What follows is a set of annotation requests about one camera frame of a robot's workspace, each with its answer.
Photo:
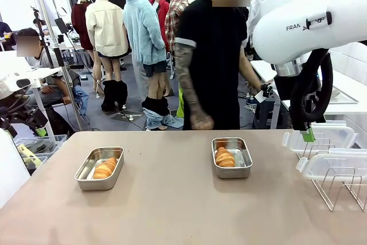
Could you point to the mannequin in plaid shirt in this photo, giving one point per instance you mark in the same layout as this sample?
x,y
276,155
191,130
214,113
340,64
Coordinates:
x,y
175,18

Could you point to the white side table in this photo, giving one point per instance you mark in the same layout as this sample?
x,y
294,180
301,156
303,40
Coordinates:
x,y
344,108

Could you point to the person's left hand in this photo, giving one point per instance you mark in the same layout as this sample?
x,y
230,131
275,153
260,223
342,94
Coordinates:
x,y
256,88

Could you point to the golden croissant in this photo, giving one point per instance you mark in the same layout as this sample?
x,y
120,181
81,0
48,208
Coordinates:
x,y
104,168
224,157

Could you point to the black tripod stand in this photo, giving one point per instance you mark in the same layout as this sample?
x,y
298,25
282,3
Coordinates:
x,y
58,57

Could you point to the mannequin in red jacket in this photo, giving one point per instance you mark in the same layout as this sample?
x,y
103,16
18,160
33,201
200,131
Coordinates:
x,y
163,12

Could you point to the seated person in grey shirt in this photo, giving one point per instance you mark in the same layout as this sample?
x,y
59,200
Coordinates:
x,y
54,84

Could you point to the person's tattooed right hand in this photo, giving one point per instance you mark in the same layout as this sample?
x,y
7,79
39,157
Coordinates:
x,y
202,121

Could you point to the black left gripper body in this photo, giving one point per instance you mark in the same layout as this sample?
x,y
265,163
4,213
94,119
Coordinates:
x,y
33,118

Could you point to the mannequin in maroon sweater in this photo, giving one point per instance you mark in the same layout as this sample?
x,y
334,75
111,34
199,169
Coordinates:
x,y
80,21

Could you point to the white work table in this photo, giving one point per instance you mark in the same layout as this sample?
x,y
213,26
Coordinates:
x,y
17,64

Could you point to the mannequin in blue fleece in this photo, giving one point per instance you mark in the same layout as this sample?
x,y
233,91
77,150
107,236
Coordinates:
x,y
143,32

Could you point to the grey metal tray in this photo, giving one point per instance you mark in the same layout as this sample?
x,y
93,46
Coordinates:
x,y
344,98

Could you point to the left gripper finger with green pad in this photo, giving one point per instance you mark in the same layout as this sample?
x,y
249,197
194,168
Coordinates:
x,y
41,132
11,132

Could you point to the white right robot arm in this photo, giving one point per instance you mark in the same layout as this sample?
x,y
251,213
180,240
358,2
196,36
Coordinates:
x,y
301,27

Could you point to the mannequin base plate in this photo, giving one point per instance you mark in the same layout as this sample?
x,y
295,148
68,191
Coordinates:
x,y
130,117

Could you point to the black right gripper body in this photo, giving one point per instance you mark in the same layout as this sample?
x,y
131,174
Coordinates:
x,y
284,87

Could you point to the person's tattooed right forearm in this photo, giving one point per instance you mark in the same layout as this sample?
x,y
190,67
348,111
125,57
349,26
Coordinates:
x,y
190,98

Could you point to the mannequin in cream jacket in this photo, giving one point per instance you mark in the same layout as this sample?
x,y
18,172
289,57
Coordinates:
x,y
106,27

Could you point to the clear plastic storage bin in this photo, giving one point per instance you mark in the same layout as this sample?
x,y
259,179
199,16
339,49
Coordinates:
x,y
58,140
40,160

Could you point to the yellow paper tag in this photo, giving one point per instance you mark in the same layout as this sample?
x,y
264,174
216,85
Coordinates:
x,y
25,151

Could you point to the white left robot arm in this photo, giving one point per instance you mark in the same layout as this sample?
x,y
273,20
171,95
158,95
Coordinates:
x,y
11,170

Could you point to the mannequin in white garment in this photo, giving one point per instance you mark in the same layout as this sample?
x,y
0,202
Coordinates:
x,y
258,7

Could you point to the person's left forearm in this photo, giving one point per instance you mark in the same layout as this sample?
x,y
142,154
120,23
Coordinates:
x,y
248,70

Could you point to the clear plastic snap lid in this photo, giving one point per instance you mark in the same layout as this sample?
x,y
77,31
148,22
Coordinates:
x,y
338,161
332,130

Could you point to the person in black shirt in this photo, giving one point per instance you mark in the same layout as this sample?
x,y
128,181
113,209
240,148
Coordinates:
x,y
215,55

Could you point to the person in dark blue shirt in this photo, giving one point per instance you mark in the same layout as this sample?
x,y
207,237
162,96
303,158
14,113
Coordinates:
x,y
5,31

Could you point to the silver metal frame pole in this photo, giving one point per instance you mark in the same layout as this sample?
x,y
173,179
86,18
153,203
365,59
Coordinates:
x,y
68,84

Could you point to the rectangular stainless steel container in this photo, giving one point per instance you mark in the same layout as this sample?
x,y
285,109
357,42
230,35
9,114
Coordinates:
x,y
232,172
86,183

